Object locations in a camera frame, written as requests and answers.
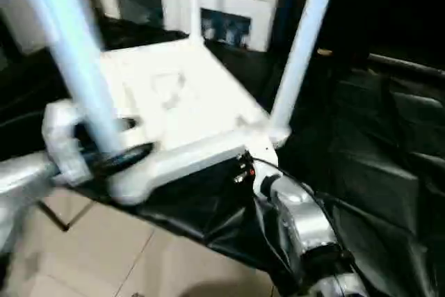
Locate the white plastic table leg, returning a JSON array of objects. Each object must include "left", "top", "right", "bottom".
[
  {"left": 15, "top": 0, "right": 162, "bottom": 206},
  {"left": 266, "top": 0, "right": 343, "bottom": 149},
  {"left": 186, "top": 0, "right": 207, "bottom": 42}
]

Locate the white plastic table top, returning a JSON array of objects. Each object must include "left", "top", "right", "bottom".
[{"left": 96, "top": 37, "right": 294, "bottom": 206}]

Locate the black table mat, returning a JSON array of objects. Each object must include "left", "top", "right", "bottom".
[{"left": 0, "top": 15, "right": 445, "bottom": 294}]

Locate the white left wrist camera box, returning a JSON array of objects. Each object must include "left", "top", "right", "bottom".
[{"left": 40, "top": 99, "right": 96, "bottom": 188}]

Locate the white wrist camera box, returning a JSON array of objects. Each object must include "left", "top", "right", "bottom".
[
  {"left": 40, "top": 99, "right": 96, "bottom": 188},
  {"left": 246, "top": 144, "right": 280, "bottom": 198}
]

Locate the silver metal rod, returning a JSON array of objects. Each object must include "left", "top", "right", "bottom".
[{"left": 369, "top": 52, "right": 445, "bottom": 79}]

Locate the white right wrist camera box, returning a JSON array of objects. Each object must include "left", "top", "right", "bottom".
[{"left": 246, "top": 144, "right": 280, "bottom": 198}]

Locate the black fabric backdrop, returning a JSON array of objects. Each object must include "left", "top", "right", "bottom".
[{"left": 278, "top": 0, "right": 445, "bottom": 61}]

